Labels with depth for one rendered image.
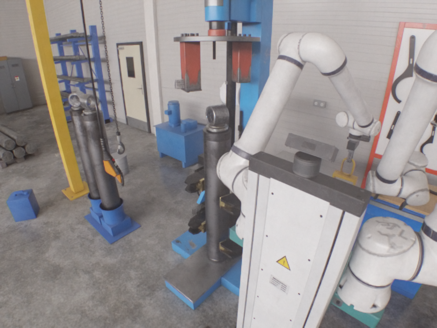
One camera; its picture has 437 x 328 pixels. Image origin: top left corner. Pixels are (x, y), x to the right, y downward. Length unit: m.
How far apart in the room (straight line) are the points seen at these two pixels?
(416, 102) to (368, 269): 0.50
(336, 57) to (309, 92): 2.59
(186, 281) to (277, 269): 1.63
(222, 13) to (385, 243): 1.50
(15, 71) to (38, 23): 7.67
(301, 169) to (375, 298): 0.51
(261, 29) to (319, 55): 1.07
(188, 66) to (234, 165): 0.83
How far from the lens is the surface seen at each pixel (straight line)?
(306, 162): 0.65
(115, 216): 3.15
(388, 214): 2.52
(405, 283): 2.95
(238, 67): 1.84
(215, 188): 2.03
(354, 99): 1.25
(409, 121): 0.90
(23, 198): 3.97
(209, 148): 1.88
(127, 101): 6.92
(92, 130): 2.70
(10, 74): 11.39
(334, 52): 1.06
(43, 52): 3.81
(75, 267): 3.10
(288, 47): 1.13
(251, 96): 2.14
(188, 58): 1.69
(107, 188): 2.96
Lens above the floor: 2.10
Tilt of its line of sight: 27 degrees down
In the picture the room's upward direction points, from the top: straight up
